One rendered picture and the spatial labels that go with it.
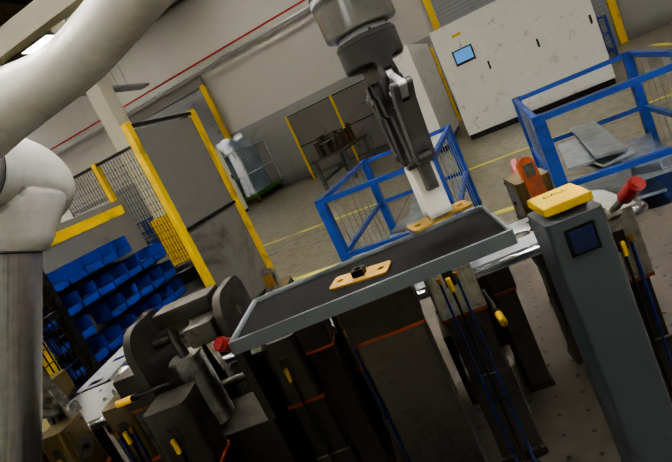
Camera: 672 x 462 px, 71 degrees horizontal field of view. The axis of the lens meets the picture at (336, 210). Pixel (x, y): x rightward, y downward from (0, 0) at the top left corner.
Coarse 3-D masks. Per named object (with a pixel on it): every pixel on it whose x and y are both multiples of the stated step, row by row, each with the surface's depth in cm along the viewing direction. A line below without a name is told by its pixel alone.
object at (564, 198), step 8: (568, 184) 60; (552, 192) 60; (560, 192) 59; (568, 192) 58; (576, 192) 56; (584, 192) 55; (528, 200) 61; (536, 200) 60; (544, 200) 59; (552, 200) 57; (560, 200) 56; (568, 200) 55; (576, 200) 55; (584, 200) 55; (536, 208) 58; (544, 208) 56; (552, 208) 56; (560, 208) 56; (568, 208) 56; (544, 216) 56
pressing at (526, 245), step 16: (592, 192) 98; (608, 192) 94; (640, 208) 82; (512, 224) 100; (528, 224) 97; (528, 240) 89; (496, 256) 89; (512, 256) 85; (528, 256) 85; (480, 272) 86; (416, 288) 91; (112, 384) 116; (80, 400) 115; (96, 400) 110; (96, 416) 101
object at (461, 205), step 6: (456, 204) 61; (462, 204) 60; (468, 204) 59; (456, 210) 58; (462, 210) 58; (444, 216) 58; (450, 216) 58; (420, 222) 60; (426, 222) 59; (432, 222) 58; (438, 222) 58; (408, 228) 60; (414, 228) 59; (420, 228) 58
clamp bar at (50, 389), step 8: (48, 376) 91; (48, 384) 90; (48, 392) 90; (56, 392) 91; (48, 400) 91; (56, 400) 91; (64, 400) 92; (48, 408) 91; (56, 408) 93; (64, 408) 91
